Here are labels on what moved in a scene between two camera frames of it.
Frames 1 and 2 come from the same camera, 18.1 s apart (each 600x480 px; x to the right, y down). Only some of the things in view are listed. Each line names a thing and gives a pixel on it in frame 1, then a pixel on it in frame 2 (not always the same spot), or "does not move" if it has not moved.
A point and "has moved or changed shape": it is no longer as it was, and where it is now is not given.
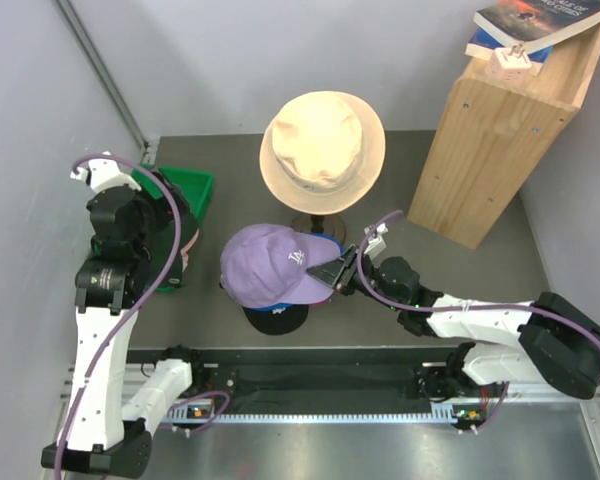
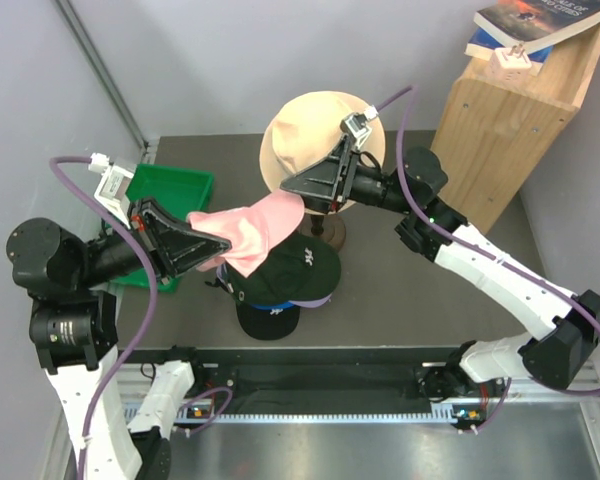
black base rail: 315,380 does not move
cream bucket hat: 323,152 does not move
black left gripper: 162,206 to 171,244
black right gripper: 336,272 to 326,187
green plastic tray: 195,185 does not move
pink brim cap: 184,251 has moved or changed shape
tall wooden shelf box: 488,137 does not move
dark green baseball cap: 162,246 has moved or changed shape
